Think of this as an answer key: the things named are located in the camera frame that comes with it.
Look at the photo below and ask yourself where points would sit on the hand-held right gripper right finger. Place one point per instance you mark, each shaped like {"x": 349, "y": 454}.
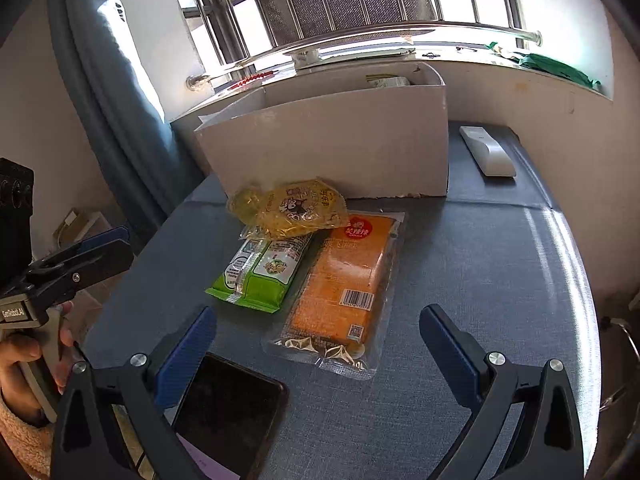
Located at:
{"x": 450, "y": 355}

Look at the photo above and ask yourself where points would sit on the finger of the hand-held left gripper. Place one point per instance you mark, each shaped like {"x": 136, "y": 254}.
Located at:
{"x": 107, "y": 237}
{"x": 100, "y": 265}

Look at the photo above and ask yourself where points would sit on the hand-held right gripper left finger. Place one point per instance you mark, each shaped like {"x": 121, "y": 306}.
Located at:
{"x": 185, "y": 355}

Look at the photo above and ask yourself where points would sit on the green white-label snack packet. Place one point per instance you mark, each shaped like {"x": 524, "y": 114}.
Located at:
{"x": 260, "y": 275}

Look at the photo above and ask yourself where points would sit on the large orange cracker packet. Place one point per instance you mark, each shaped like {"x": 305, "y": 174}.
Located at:
{"x": 345, "y": 270}

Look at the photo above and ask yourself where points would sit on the yellow cartoon noodle packet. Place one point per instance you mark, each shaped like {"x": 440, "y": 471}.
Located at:
{"x": 290, "y": 207}

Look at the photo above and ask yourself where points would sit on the white cardboard box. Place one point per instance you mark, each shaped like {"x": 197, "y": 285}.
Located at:
{"x": 325, "y": 145}

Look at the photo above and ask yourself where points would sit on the person's left forearm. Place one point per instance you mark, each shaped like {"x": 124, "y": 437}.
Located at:
{"x": 20, "y": 440}

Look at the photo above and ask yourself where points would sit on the person's left hand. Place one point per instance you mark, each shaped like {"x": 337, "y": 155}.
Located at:
{"x": 17, "y": 350}

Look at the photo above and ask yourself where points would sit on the open cardboard box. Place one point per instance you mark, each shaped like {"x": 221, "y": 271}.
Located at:
{"x": 80, "y": 222}

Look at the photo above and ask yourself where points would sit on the black smartphone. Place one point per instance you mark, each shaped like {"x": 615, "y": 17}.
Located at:
{"x": 230, "y": 405}

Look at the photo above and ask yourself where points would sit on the blue-grey curtain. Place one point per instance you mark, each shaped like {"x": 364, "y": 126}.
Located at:
{"x": 110, "y": 110}

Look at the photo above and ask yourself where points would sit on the white remote control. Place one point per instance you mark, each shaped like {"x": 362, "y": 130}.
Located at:
{"x": 487, "y": 152}

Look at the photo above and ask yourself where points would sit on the red beaded stick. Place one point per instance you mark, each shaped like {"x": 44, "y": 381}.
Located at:
{"x": 255, "y": 79}

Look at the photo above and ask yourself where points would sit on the metal window grille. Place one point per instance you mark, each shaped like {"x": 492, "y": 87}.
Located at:
{"x": 220, "y": 20}

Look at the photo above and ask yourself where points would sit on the small white cup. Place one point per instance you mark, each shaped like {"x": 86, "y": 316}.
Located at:
{"x": 306, "y": 57}

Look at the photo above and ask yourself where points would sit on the stone window sill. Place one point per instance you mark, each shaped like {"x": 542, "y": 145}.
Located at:
{"x": 480, "y": 60}

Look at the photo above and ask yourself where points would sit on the green plastic bag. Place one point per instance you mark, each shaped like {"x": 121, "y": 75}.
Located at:
{"x": 560, "y": 67}

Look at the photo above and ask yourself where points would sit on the chrome window rail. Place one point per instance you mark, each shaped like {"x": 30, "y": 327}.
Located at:
{"x": 400, "y": 35}

